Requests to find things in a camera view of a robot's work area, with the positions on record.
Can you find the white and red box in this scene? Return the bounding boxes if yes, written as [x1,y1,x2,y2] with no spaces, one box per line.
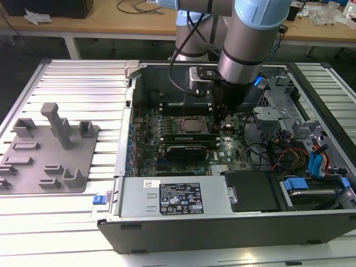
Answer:
[342,0,356,17]

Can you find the black open PC case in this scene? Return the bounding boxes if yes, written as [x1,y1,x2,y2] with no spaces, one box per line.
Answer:
[96,60,356,255]

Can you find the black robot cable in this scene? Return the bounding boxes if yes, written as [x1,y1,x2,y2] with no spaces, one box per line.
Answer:
[169,10,223,97]

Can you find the hard disk in blue carrier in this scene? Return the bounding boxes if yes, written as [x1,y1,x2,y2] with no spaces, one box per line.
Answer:
[279,176,351,211]

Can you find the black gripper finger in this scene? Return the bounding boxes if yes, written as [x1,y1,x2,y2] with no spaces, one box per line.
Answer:
[224,113,235,131]
[213,104,228,132]

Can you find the large black box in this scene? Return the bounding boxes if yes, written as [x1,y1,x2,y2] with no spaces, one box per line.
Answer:
[5,0,94,19]

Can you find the grey metal drive cage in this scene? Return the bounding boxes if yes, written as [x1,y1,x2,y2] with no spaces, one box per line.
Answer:
[252,75,303,140]

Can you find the grey power supply with label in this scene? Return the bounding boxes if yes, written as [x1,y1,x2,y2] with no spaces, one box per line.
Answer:
[118,175,234,218]

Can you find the dark metal socket cover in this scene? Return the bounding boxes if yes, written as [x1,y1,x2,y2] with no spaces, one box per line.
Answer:
[175,115,210,136]

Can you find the silver finned heatsink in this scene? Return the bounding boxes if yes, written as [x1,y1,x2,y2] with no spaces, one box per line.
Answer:
[210,164,232,176]

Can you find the clear plastic bags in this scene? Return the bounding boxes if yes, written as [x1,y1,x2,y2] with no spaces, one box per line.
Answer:
[310,5,347,27]

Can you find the grey parts rack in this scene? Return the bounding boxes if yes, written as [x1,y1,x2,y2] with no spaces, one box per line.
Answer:
[0,102,101,195]

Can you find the black graphics card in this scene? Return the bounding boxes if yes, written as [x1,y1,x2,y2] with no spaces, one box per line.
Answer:
[158,145,209,162]

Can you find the wooden desk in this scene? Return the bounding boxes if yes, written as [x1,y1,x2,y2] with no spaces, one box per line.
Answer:
[0,0,356,61]

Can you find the black drive bay cover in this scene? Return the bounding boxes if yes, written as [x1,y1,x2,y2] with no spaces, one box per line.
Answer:
[221,170,280,214]

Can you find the black RAM slot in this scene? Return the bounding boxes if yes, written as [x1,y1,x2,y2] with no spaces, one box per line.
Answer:
[160,101,212,110]
[161,107,214,117]
[160,134,220,142]

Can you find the green motherboard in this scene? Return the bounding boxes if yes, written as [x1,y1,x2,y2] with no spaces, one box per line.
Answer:
[130,105,256,177]

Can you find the crumpled white paper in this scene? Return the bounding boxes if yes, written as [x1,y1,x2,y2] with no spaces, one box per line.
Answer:
[23,7,53,26]

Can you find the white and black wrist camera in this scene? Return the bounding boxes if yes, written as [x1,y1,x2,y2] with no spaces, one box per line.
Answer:
[188,66,223,97]

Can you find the small black box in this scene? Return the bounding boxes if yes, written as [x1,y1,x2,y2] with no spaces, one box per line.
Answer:
[286,5,300,22]

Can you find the silver CPU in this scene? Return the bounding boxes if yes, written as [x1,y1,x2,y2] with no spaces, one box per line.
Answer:
[184,118,206,132]

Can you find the blue flat wire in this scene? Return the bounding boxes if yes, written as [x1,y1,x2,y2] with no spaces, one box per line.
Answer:
[315,144,327,179]
[308,151,319,179]

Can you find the red yellow black wire bundle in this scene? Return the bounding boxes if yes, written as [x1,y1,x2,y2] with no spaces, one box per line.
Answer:
[266,140,310,171]

